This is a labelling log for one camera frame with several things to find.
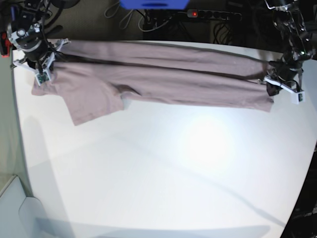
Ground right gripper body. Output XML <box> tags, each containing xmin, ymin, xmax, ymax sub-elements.
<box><xmin>6</xmin><ymin>24</ymin><xmax>70</xmax><ymax>74</ymax></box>

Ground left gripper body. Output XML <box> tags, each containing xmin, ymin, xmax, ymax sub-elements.
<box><xmin>260</xmin><ymin>53</ymin><xmax>306</xmax><ymax>93</ymax></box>

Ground mauve pink t-shirt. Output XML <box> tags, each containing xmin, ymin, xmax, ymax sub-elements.
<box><xmin>32</xmin><ymin>41</ymin><xmax>273</xmax><ymax>125</ymax></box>

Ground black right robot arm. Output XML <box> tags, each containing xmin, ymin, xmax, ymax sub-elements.
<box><xmin>6</xmin><ymin>0</ymin><xmax>79</xmax><ymax>77</ymax></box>

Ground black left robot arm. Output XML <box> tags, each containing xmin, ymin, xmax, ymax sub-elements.
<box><xmin>263</xmin><ymin>0</ymin><xmax>316</xmax><ymax>104</ymax></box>

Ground red black clamp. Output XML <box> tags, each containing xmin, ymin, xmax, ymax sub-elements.
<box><xmin>0</xmin><ymin>32</ymin><xmax>11</xmax><ymax>58</ymax></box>

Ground blue box at top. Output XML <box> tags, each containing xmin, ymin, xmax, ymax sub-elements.
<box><xmin>120</xmin><ymin>0</ymin><xmax>189</xmax><ymax>9</ymax></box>

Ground black power strip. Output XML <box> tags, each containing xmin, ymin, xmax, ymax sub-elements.
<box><xmin>186</xmin><ymin>9</ymin><xmax>242</xmax><ymax>21</ymax></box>

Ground white bin corner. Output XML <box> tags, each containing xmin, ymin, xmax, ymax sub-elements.
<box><xmin>0</xmin><ymin>176</ymin><xmax>46</xmax><ymax>238</ymax></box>

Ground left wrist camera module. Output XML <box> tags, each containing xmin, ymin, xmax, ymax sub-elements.
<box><xmin>291</xmin><ymin>91</ymin><xmax>306</xmax><ymax>105</ymax></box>

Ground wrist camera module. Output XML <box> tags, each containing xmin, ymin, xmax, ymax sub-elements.
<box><xmin>291</xmin><ymin>91</ymin><xmax>306</xmax><ymax>105</ymax></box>
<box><xmin>35</xmin><ymin>70</ymin><xmax>52</xmax><ymax>86</ymax></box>

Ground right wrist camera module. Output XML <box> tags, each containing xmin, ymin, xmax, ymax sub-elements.
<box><xmin>35</xmin><ymin>70</ymin><xmax>52</xmax><ymax>86</ymax></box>

